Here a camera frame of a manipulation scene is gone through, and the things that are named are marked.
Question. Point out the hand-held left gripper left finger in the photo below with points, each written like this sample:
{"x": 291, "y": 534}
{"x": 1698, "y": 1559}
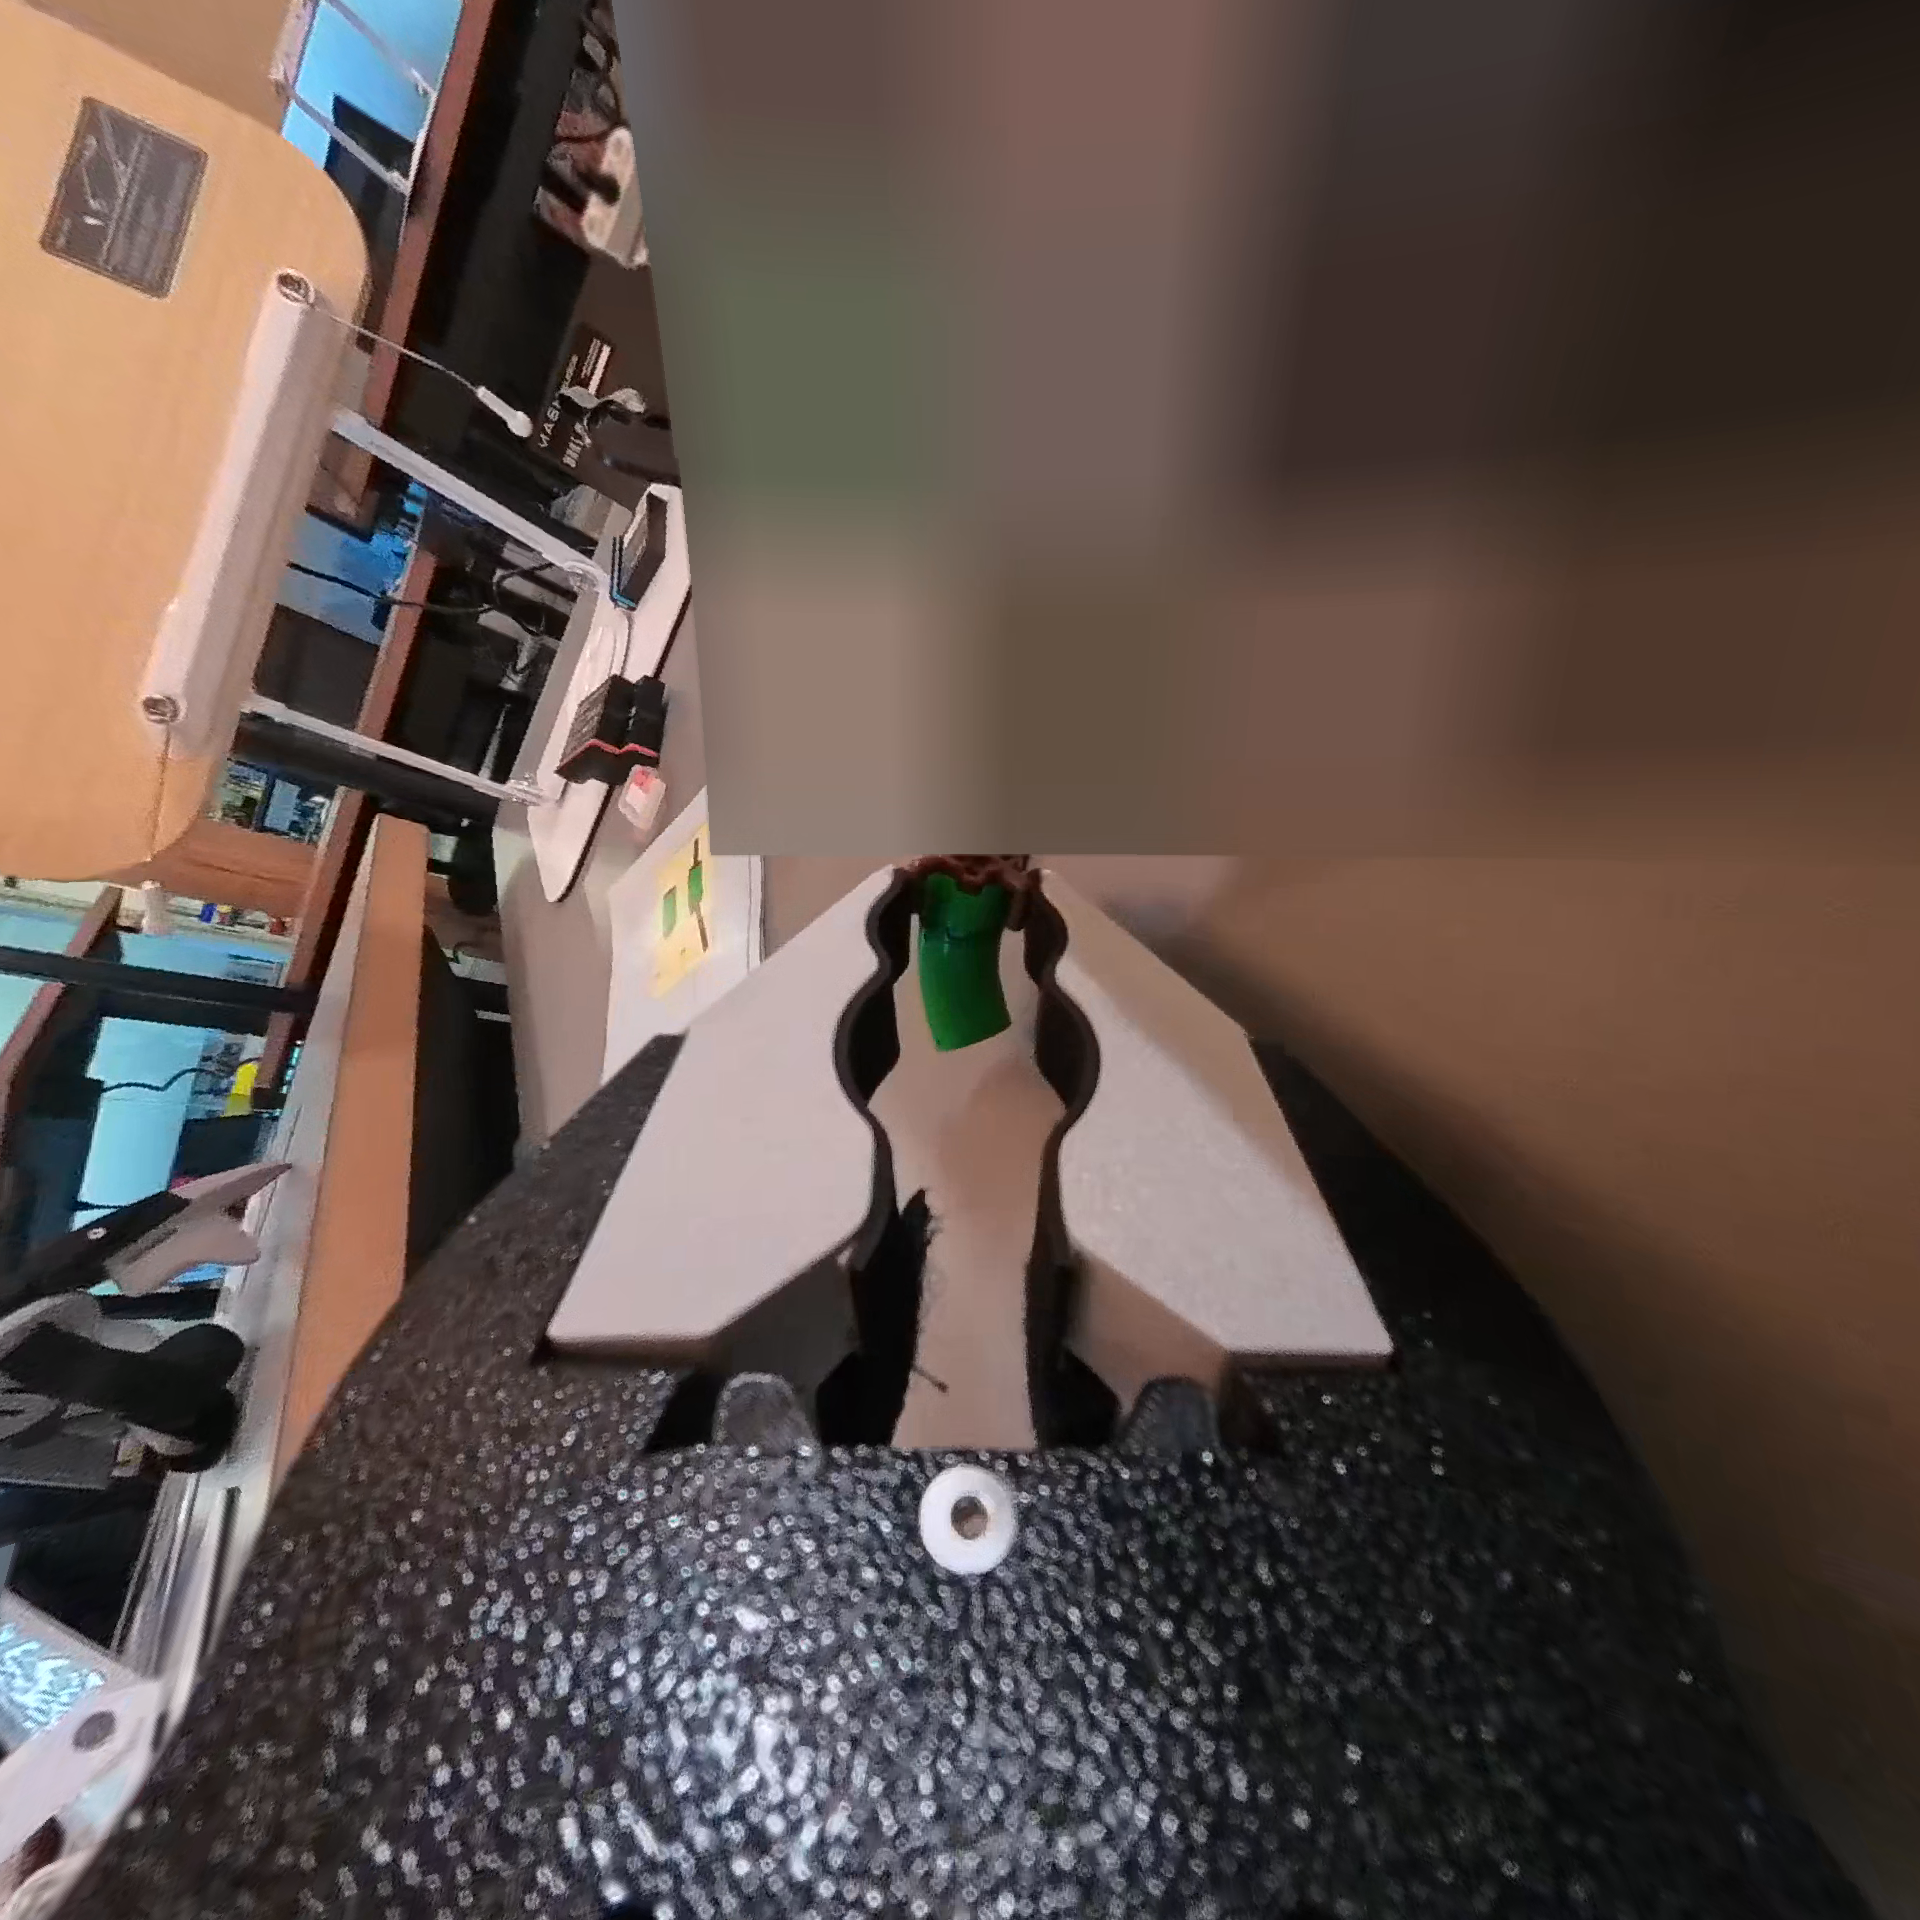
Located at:
{"x": 737, "y": 1184}

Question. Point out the clear acrylic stand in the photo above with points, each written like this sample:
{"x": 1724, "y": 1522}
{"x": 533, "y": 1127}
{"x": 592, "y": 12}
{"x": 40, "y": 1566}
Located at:
{"x": 454, "y": 498}

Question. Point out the small red white card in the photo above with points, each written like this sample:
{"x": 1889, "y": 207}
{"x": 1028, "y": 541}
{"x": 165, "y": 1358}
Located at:
{"x": 646, "y": 793}

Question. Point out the white tray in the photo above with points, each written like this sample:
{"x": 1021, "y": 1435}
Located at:
{"x": 610, "y": 707}

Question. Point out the black card box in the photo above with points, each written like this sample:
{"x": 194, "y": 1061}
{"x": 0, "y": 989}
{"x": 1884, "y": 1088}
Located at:
{"x": 602, "y": 406}

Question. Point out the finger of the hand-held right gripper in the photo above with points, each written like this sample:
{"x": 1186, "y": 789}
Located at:
{"x": 190, "y": 1236}

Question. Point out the dark label plate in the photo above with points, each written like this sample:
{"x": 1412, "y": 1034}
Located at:
{"x": 122, "y": 196}

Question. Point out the green curved lego piece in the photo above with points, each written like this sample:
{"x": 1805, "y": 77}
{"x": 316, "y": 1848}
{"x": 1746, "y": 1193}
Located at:
{"x": 954, "y": 977}

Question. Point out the brown lego piece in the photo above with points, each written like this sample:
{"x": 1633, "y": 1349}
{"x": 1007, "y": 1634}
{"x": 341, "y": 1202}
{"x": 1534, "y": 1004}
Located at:
{"x": 971, "y": 866}

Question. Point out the lego instruction booklet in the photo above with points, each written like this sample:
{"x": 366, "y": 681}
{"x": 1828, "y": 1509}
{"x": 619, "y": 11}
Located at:
{"x": 681, "y": 912}

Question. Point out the black battery pack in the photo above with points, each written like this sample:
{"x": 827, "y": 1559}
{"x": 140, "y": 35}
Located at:
{"x": 616, "y": 731}

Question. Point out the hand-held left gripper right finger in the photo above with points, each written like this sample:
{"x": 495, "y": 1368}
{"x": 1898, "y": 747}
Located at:
{"x": 1199, "y": 1184}

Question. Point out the white bar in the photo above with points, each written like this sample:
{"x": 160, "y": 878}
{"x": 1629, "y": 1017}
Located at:
{"x": 237, "y": 506}

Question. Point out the wooden chair back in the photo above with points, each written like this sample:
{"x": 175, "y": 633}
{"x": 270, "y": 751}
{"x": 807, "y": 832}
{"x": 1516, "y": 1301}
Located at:
{"x": 101, "y": 498}

